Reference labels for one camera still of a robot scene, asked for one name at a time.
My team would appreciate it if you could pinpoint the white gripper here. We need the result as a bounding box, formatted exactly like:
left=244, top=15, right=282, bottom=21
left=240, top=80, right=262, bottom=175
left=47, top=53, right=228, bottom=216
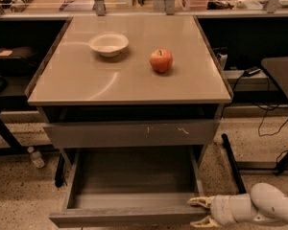
left=187, top=195, right=236, bottom=228

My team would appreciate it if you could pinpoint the grey drawer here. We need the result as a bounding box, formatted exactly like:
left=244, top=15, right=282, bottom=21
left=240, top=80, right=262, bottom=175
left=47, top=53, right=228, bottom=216
left=49, top=146, right=208, bottom=228
left=44, top=119, right=219, bottom=149

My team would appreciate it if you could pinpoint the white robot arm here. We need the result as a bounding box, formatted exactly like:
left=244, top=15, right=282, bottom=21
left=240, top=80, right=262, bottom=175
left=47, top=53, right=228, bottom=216
left=188, top=183, right=288, bottom=227

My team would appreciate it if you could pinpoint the grey top drawer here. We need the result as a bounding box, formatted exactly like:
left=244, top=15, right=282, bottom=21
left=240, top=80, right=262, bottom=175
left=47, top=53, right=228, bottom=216
left=44, top=119, right=219, bottom=149

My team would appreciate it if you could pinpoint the grey drawer cabinet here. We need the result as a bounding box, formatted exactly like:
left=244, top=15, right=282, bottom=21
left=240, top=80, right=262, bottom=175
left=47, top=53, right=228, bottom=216
left=24, top=14, right=234, bottom=171

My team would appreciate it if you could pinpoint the black phone device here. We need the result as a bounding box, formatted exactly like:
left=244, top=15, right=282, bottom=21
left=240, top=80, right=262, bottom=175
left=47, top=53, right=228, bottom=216
left=243, top=66, right=261, bottom=77

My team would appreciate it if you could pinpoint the red apple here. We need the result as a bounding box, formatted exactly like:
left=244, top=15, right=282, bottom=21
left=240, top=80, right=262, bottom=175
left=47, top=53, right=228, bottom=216
left=149, top=49, right=173, bottom=74

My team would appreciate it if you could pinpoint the dark round table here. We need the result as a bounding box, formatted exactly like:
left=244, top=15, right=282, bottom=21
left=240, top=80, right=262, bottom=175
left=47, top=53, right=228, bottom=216
left=261, top=57, right=288, bottom=101

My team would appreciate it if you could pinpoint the clear plastic bottle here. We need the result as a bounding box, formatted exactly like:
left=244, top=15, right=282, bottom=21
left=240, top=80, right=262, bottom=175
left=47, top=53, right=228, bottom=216
left=27, top=147, right=45, bottom=169

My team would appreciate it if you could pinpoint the white bowl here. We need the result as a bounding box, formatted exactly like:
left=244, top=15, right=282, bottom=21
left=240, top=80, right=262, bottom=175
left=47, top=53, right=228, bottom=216
left=88, top=33, right=129, bottom=58

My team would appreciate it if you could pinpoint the black left table leg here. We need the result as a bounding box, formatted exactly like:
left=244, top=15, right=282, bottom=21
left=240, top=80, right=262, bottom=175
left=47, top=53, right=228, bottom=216
left=0, top=111, right=55, bottom=156

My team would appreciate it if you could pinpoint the black table leg frame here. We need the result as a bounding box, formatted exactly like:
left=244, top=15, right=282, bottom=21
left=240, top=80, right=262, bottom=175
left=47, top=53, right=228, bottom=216
left=221, top=133, right=288, bottom=194

